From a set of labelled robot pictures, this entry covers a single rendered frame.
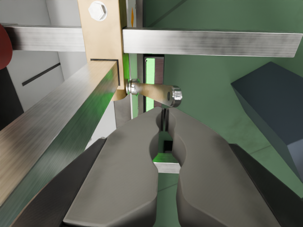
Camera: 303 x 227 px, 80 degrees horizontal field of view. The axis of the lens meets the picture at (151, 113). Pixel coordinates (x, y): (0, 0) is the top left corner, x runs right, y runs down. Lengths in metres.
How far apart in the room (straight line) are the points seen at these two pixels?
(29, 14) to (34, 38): 0.20
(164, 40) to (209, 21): 0.90
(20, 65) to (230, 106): 1.19
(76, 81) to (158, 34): 0.12
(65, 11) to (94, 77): 0.36
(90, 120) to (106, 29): 0.13
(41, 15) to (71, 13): 0.07
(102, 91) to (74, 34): 0.11
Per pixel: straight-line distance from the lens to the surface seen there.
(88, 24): 0.26
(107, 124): 0.62
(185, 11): 1.12
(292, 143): 0.81
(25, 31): 0.31
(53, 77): 0.55
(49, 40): 0.30
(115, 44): 0.26
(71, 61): 0.56
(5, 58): 0.31
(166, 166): 0.40
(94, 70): 0.22
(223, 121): 1.40
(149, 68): 0.43
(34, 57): 0.49
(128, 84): 0.29
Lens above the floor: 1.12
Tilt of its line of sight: 60 degrees down
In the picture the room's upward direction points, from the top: 175 degrees counter-clockwise
